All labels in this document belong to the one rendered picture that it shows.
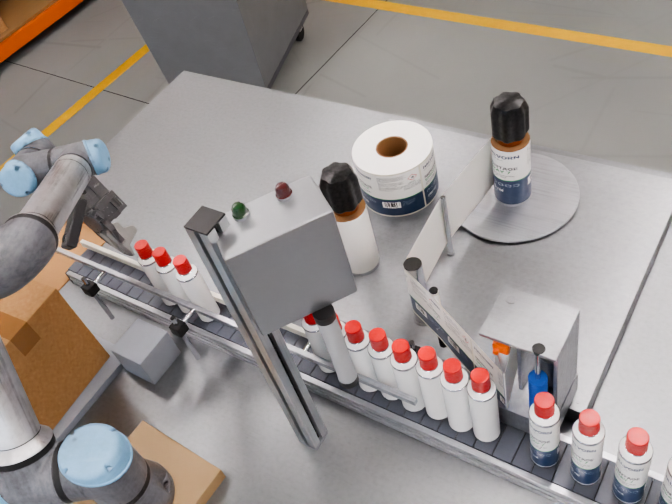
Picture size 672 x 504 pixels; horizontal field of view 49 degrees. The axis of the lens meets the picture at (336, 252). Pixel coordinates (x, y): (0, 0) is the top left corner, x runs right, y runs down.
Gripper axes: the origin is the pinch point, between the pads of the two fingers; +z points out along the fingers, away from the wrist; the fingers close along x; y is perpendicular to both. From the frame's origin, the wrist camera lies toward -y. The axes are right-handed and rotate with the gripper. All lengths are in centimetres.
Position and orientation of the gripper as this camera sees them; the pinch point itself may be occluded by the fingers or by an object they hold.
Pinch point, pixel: (127, 253)
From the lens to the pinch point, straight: 182.3
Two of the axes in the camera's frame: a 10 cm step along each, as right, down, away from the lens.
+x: -6.1, 0.9, 7.9
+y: 5.2, -7.1, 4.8
